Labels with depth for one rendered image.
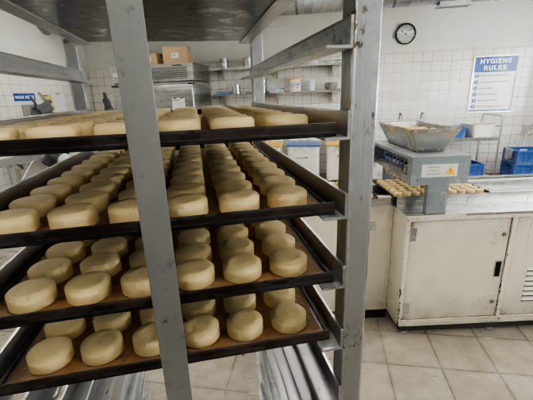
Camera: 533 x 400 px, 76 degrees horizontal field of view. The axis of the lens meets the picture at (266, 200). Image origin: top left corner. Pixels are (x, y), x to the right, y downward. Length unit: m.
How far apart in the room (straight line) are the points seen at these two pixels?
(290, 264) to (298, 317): 0.09
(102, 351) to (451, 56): 6.48
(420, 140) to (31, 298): 1.99
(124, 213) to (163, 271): 0.08
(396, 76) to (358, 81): 6.06
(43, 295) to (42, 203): 0.11
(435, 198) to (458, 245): 0.35
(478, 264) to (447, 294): 0.26
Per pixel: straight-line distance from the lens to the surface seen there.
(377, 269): 2.44
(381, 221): 2.30
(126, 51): 0.36
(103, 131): 0.39
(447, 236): 2.30
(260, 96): 0.97
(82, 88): 0.99
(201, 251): 0.49
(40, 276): 0.52
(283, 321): 0.49
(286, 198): 0.40
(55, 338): 0.56
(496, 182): 2.94
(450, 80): 6.64
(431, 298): 2.46
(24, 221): 0.44
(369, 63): 0.39
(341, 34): 0.40
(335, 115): 0.41
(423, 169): 2.09
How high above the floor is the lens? 1.54
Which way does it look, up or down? 17 degrees down
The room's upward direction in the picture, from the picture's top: 2 degrees counter-clockwise
